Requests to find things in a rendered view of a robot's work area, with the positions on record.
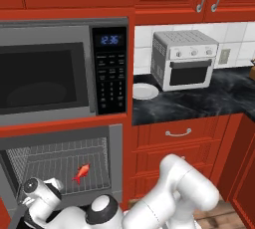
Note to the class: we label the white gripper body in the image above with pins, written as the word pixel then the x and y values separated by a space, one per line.
pixel 54 184

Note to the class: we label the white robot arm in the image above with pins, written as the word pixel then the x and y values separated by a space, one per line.
pixel 186 186

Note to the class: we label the metal oven rack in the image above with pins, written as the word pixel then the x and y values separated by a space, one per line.
pixel 59 160

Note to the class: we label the orange fish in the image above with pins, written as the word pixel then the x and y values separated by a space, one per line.
pixel 81 172

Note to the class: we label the grey built-in microwave oven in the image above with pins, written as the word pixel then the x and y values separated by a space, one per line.
pixel 50 73

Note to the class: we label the white round plate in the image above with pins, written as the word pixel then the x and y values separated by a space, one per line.
pixel 144 91

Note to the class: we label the white toaster oven knob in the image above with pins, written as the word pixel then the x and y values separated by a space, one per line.
pixel 194 53
pixel 178 54
pixel 208 52

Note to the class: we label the white toaster oven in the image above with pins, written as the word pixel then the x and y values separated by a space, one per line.
pixel 186 45

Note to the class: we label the red drawer front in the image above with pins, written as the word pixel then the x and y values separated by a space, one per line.
pixel 149 158
pixel 205 131

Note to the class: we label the red base cupboard door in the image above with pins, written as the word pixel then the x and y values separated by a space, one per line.
pixel 244 180

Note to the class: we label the brown wooden object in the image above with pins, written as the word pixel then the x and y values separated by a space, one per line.
pixel 252 71

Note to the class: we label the grey wall socket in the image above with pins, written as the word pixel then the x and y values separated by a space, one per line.
pixel 224 56

